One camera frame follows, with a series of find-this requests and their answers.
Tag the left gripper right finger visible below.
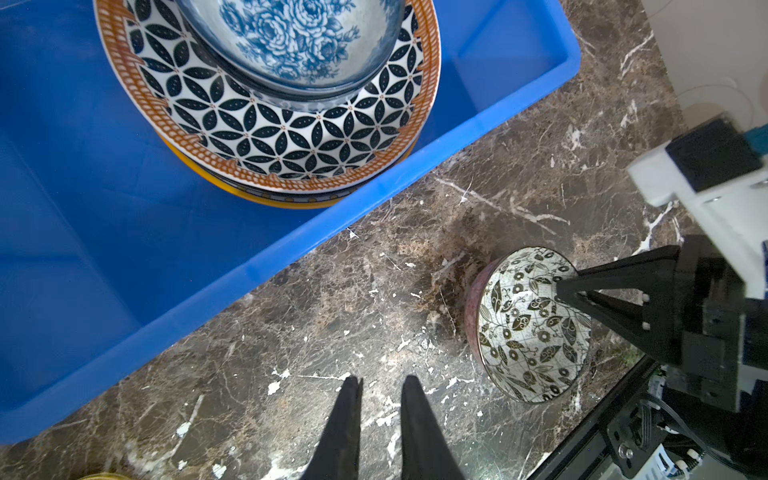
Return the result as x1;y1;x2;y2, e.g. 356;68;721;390
400;375;464;479

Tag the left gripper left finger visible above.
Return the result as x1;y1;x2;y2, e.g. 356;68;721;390
301;376;363;479

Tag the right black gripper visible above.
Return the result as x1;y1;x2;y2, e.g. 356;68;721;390
556;235;758;413

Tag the brown leaf pattern bowl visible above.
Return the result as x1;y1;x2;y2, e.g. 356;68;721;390
465;246;592;404

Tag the yellow rimmed polka dot plate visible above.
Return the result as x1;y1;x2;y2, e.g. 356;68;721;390
160;136;415;211

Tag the geometric pattern brown rimmed plate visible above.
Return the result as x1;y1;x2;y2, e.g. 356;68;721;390
94;1;441;194

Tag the black striped white plate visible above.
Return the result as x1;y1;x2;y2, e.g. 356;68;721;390
213;173;359;204

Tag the blue plastic bin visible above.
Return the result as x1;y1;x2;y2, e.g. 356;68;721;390
1;1;581;445

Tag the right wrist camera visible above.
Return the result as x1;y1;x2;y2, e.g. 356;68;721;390
628;115;767;300

